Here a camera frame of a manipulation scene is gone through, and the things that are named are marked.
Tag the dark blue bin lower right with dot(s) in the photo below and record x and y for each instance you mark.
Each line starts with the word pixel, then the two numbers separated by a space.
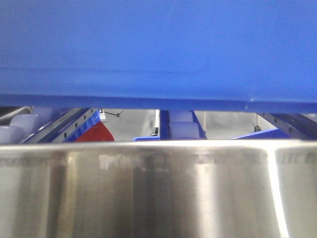
pixel 265 134

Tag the steel guide rail right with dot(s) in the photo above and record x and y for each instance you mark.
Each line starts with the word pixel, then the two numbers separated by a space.
pixel 294 125

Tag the blue bin far middle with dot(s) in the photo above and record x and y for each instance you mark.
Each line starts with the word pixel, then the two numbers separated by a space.
pixel 146 138

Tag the white roller track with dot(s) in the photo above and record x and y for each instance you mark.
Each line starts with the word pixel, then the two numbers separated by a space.
pixel 180 125
pixel 19 123

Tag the white roller track left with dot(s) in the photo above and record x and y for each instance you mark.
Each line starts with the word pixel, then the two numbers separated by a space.
pixel 19 123

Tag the large light blue plastic bin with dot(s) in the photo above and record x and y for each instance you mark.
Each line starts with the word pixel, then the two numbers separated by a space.
pixel 212 55

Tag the stainless steel shelf front rail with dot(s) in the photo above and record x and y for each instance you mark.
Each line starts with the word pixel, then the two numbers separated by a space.
pixel 160 189

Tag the white roller track centre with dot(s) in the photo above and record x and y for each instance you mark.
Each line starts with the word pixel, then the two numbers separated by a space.
pixel 180 125

